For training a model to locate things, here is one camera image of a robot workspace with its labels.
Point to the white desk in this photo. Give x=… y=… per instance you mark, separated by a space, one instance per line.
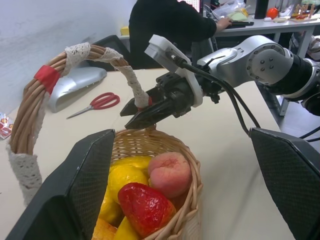
x=262 y=28

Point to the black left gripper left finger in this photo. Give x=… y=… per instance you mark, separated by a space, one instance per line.
x=65 y=190

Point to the yellow lemon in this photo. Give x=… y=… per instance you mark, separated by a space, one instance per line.
x=125 y=177

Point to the person's bare hand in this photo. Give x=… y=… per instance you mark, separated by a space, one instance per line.
x=223 y=23

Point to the person in black top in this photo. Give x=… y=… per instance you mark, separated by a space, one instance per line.
x=162 y=22

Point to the wooden stacking toy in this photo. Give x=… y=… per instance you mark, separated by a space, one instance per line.
x=301 y=15

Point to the yellow box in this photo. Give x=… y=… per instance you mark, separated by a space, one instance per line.
x=124 y=30

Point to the black cylinder bottle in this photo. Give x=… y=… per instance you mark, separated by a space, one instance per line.
x=260 y=8

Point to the red strawberry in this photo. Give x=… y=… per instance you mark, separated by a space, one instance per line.
x=145 y=210

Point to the red and white snack packet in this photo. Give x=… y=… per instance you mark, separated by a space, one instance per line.
x=5 y=125

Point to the yellow fruit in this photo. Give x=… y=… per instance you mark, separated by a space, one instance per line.
x=135 y=161
x=110 y=210
x=127 y=231

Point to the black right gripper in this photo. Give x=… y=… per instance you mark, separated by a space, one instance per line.
x=181 y=96

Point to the black keyboard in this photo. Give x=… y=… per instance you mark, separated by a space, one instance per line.
x=241 y=23

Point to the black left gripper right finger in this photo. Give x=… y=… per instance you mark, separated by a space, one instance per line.
x=292 y=175

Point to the orange round toy fruit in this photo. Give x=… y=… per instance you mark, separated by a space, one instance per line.
x=272 y=13

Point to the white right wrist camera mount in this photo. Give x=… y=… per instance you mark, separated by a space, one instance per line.
x=193 y=86

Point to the pink peach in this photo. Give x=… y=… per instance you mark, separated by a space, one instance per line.
x=170 y=175

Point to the green cloth in plastic bag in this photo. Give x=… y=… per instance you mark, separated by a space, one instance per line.
x=237 y=15

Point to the silver plastic shell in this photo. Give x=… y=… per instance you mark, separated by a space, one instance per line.
x=75 y=85

